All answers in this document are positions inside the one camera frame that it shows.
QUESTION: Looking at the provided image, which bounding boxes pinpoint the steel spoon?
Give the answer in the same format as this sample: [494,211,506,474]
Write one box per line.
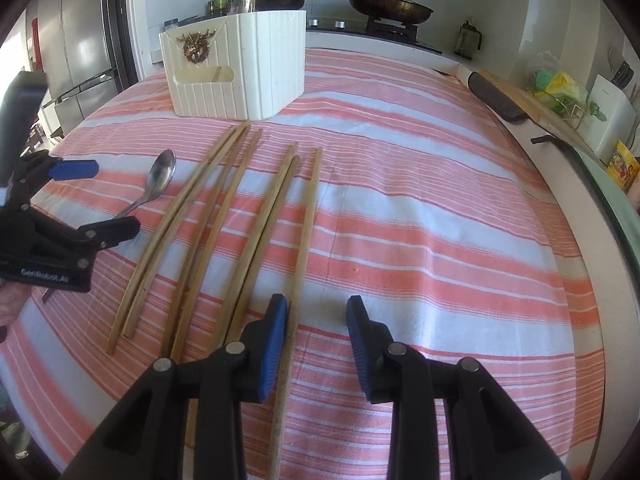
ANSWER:
[41,148,178,305]

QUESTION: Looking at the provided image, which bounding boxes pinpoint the person's left hand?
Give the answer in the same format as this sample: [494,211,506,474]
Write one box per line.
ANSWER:
[0,282,32,341]

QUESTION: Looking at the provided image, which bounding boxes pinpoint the grey refrigerator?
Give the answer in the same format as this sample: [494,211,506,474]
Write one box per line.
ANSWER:
[36,0,118,134]

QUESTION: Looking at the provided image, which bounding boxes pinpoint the spice jar rack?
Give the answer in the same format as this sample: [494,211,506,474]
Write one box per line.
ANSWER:
[163,15,201,32]

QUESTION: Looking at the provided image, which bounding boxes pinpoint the cream utensil holder box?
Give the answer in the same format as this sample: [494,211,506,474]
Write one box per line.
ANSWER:
[160,10,306,122]

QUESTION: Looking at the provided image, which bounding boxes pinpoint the sauce bottles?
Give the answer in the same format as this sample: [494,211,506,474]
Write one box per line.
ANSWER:
[207,0,232,18]

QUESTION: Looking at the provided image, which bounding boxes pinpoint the green cutting board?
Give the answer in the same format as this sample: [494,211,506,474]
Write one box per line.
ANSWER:
[530,133,639,274]

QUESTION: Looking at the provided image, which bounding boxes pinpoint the pink striped tablecloth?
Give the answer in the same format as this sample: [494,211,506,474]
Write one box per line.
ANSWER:
[1,49,604,479]

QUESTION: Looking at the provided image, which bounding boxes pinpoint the yellow snack box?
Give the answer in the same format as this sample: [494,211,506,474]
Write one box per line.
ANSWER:
[606,141,639,192]

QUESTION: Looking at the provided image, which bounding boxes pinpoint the wooden cutting board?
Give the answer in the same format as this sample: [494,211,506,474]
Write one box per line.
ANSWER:
[466,70,601,164]

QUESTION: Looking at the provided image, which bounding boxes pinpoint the white knife block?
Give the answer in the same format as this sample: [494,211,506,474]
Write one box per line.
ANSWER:
[577,70,637,165]

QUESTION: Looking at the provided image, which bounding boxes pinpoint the black gas stove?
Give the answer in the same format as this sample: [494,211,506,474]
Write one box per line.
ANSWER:
[307,18,442,54]

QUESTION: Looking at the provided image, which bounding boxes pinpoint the black wok glass lid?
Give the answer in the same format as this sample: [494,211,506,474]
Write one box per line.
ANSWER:
[348,0,433,26]

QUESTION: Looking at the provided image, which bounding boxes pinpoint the yellow green bag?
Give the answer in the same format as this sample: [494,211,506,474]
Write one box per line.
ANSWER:
[526,51,608,129]

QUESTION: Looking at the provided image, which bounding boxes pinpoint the dark glass kettle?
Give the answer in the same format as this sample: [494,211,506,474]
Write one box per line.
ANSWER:
[454,21,483,61]

